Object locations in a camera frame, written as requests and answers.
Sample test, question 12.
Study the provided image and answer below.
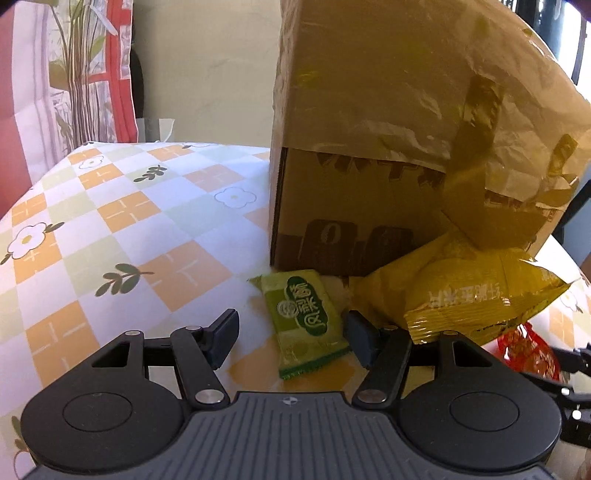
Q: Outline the yellow snack bag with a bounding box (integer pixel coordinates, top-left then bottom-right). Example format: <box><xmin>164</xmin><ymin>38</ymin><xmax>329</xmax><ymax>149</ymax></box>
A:
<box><xmin>348</xmin><ymin>230</ymin><xmax>571</xmax><ymax>348</ymax></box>

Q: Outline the cardboard box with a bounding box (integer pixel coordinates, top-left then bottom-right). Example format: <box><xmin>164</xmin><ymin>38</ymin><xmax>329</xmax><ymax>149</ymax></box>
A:
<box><xmin>269</xmin><ymin>0</ymin><xmax>585</xmax><ymax>278</ymax></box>

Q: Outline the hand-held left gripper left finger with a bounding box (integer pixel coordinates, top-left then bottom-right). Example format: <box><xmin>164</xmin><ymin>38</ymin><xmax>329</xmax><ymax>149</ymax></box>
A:
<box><xmin>90</xmin><ymin>308</ymin><xmax>241</xmax><ymax>409</ymax></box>

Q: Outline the small green snack packet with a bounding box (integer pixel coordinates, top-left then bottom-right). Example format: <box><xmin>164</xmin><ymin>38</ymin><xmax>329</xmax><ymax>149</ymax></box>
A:
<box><xmin>248</xmin><ymin>269</ymin><xmax>352</xmax><ymax>381</ymax></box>

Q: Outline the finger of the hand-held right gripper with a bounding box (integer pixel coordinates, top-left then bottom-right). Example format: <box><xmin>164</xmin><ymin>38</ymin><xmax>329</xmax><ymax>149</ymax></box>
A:
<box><xmin>526</xmin><ymin>371</ymin><xmax>591</xmax><ymax>449</ymax></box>
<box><xmin>547</xmin><ymin>342</ymin><xmax>591</xmax><ymax>376</ymax></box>

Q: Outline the red snack packet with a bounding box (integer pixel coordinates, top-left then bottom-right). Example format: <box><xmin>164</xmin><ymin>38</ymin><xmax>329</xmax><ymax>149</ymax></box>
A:
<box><xmin>496</xmin><ymin>322</ymin><xmax>562</xmax><ymax>382</ymax></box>

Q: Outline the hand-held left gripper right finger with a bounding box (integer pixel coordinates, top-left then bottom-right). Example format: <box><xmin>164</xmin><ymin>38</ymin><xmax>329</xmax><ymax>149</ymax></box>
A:
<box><xmin>346</xmin><ymin>310</ymin><xmax>503</xmax><ymax>409</ymax></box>

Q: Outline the checkered floral tablecloth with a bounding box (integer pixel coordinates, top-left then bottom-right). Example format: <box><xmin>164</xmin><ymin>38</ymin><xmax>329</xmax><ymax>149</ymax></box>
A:
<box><xmin>0</xmin><ymin>141</ymin><xmax>591</xmax><ymax>480</ymax></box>

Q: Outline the bamboo print curtain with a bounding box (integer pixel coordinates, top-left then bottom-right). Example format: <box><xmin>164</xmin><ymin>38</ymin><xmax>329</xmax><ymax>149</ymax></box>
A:
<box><xmin>0</xmin><ymin>0</ymin><xmax>140</xmax><ymax>209</ymax></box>

